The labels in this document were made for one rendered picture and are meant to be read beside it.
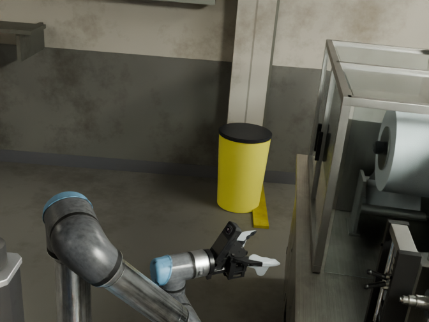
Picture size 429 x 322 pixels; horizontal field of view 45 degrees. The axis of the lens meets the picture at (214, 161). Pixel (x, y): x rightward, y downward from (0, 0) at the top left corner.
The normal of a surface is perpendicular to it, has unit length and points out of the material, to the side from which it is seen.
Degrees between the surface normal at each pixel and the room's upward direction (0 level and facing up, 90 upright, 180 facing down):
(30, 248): 0
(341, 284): 0
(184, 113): 90
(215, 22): 90
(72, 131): 90
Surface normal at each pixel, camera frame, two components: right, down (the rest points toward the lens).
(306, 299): 0.07, -0.92
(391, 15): -0.03, 0.39
